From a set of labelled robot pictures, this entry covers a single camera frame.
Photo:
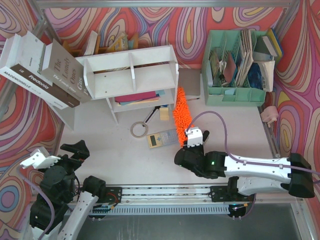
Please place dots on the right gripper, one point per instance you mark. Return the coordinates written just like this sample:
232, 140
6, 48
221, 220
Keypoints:
194, 149

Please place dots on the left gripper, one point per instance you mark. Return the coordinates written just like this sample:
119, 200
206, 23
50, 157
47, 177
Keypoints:
69, 158

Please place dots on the orange microfiber duster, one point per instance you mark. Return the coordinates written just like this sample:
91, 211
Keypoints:
181, 115

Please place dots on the masking tape roll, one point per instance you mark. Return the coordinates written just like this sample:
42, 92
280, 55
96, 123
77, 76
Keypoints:
139, 129

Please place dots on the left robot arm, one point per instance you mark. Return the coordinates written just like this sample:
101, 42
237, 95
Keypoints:
59, 212

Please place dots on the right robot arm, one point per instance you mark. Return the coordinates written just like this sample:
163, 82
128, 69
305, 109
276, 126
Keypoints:
247, 177

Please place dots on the white small bookshelf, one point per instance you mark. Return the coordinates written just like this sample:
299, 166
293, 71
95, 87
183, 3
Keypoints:
137, 71

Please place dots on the blue beige calculator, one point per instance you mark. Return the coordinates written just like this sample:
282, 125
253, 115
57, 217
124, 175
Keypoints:
162, 138

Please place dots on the stack of coloured paper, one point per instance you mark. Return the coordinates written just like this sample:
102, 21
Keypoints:
139, 97

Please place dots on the yellow sticky note pad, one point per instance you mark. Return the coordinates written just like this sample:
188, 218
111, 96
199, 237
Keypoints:
164, 114

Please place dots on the pink pig figurine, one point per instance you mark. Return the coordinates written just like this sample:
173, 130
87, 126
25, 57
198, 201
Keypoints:
269, 115

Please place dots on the grey Lonely Ones book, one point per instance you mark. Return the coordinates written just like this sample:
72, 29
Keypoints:
63, 70

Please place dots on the mint green desk organizer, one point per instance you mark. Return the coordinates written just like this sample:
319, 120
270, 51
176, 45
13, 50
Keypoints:
244, 97

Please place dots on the books in green organizer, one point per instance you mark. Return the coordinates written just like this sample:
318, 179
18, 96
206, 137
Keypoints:
240, 59

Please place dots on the brown white Fredonia book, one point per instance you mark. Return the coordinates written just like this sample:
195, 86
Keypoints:
20, 62

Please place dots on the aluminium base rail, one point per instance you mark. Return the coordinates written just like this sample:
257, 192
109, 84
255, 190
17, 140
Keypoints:
128, 194

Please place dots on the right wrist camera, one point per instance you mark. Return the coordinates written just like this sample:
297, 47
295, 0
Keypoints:
194, 137

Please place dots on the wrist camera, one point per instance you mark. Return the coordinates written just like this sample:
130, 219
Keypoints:
194, 137
40, 158

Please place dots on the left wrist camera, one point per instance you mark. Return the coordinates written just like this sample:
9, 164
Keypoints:
40, 158

